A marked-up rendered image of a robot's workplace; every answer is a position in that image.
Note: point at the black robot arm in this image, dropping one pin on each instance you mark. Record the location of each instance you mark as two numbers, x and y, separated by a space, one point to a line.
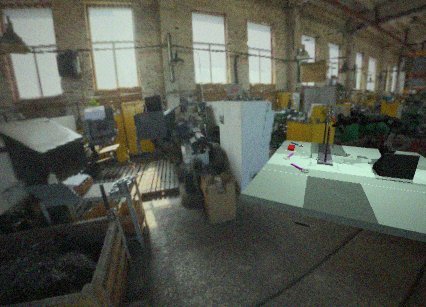
386 145

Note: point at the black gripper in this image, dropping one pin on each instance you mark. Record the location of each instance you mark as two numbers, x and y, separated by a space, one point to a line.
342 126

